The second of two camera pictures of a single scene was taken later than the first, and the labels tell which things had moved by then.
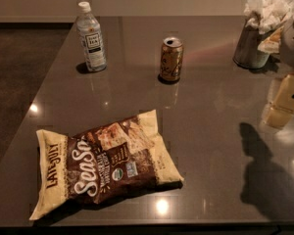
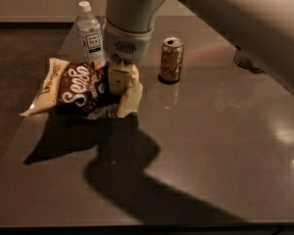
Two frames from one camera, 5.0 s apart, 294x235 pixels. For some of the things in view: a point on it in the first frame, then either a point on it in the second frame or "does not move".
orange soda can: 171,58 does not move
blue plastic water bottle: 89,32 does not move
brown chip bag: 106,163 → 81,88
